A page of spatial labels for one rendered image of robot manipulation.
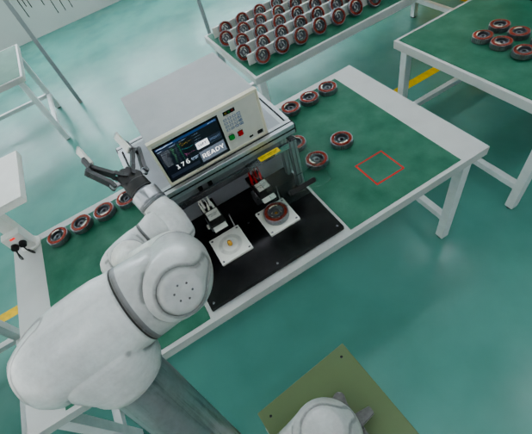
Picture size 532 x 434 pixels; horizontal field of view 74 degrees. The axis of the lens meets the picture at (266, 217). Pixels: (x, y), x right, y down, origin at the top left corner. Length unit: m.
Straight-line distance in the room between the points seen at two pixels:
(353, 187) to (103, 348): 1.34
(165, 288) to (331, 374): 0.81
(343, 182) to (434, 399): 1.14
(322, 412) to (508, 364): 1.43
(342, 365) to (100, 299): 0.84
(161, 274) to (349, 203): 1.22
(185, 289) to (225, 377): 1.70
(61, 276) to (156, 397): 1.37
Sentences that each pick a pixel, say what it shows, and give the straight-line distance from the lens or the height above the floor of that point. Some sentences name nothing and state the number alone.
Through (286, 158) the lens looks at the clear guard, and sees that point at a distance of 1.40.
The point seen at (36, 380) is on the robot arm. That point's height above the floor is 1.59.
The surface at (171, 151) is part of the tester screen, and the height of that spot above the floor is 1.25.
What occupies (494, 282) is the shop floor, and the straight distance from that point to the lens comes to 2.38.
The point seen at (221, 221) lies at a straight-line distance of 1.50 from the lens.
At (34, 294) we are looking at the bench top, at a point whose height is 0.75.
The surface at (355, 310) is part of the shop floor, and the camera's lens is 2.18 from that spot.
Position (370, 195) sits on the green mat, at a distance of 1.65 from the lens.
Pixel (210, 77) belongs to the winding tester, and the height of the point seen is 1.32.
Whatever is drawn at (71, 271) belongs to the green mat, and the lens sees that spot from 1.95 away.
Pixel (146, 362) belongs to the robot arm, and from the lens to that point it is 0.61.
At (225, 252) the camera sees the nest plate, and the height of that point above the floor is 0.78.
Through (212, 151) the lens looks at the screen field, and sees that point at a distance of 1.38.
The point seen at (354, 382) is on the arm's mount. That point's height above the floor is 0.84.
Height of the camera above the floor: 2.02
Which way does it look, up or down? 51 degrees down
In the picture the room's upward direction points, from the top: 20 degrees counter-clockwise
